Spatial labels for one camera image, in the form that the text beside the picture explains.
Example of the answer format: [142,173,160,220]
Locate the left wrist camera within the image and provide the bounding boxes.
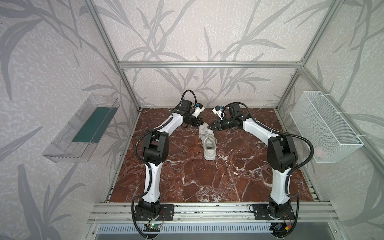
[192,103,205,118]

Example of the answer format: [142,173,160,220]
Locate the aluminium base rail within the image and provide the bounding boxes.
[88,202,339,224]

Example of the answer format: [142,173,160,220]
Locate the clear plastic wall bin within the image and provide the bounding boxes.
[42,94,120,163]

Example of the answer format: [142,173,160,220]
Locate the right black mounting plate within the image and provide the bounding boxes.
[249,204,296,221]

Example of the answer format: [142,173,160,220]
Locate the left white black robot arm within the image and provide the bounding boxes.
[132,90,205,219]

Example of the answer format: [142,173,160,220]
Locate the white wire mesh basket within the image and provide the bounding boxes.
[290,91,364,164]

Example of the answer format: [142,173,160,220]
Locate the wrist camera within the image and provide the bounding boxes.
[192,103,205,118]
[212,106,227,120]

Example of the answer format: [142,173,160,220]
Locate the black mounting plate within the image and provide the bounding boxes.
[134,204,175,221]
[249,204,296,221]

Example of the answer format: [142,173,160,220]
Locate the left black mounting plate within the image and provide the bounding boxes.
[134,204,175,221]

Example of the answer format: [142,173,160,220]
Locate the white sneaker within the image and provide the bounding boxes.
[199,123,218,161]

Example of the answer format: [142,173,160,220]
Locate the aluminium frame crossbar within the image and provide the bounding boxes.
[119,62,301,69]

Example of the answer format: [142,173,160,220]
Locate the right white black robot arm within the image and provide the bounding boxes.
[208,102,314,220]

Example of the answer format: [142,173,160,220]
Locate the pink object in basket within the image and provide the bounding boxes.
[314,147,328,158]

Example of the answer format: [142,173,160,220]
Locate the left electronics board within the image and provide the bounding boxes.
[143,223,163,232]

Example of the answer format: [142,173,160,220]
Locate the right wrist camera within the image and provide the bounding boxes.
[212,106,227,120]

